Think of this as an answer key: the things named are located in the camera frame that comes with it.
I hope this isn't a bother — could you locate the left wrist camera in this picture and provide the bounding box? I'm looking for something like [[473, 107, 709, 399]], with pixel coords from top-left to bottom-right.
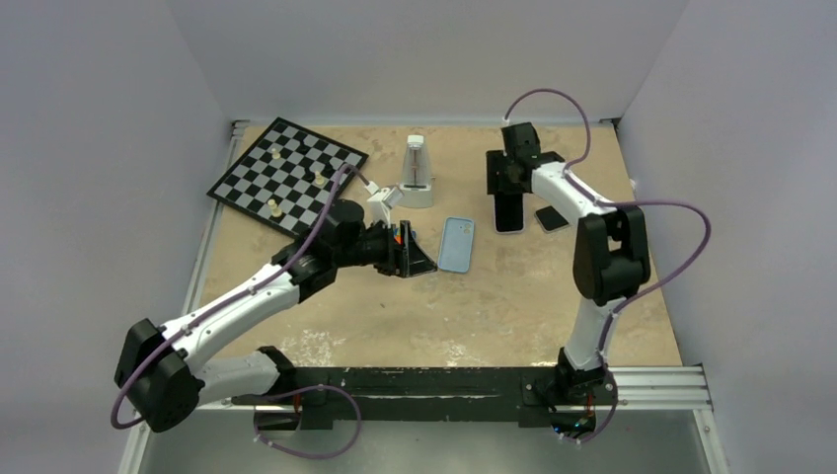
[[365, 181, 404, 226]]

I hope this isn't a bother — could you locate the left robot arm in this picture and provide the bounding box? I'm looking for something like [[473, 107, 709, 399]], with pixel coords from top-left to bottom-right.
[[111, 199, 437, 433]]

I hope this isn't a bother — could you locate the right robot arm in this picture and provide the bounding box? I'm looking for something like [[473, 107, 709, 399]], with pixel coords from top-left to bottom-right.
[[486, 122, 650, 402]]

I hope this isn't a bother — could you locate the black white chessboard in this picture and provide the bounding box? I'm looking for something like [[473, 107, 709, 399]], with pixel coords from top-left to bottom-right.
[[207, 118, 368, 238]]

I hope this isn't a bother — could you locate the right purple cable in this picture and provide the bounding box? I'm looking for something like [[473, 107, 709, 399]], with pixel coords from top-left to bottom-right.
[[501, 88, 713, 367]]

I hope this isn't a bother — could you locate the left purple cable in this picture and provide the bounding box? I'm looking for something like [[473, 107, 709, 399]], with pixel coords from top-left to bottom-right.
[[110, 163, 374, 432]]

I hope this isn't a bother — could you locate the white metronome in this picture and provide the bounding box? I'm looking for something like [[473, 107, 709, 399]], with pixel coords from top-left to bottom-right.
[[398, 134, 433, 208]]

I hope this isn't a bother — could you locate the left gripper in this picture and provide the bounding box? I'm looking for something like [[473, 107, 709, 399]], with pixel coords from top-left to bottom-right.
[[334, 217, 436, 277]]

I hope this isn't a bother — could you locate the cream chess pawn front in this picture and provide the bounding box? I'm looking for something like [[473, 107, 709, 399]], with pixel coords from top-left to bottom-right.
[[267, 199, 284, 218]]

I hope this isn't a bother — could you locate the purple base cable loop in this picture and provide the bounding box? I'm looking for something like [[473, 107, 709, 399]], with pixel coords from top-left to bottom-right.
[[252, 383, 363, 460]]

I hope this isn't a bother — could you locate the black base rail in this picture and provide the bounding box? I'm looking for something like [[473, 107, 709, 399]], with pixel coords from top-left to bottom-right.
[[232, 365, 616, 433]]

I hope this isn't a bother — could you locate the light blue phone case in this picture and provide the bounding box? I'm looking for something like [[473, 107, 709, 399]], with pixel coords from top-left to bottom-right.
[[437, 216, 475, 274]]

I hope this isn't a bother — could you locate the black phone pink case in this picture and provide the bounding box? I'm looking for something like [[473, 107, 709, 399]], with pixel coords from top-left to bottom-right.
[[494, 193, 525, 234]]

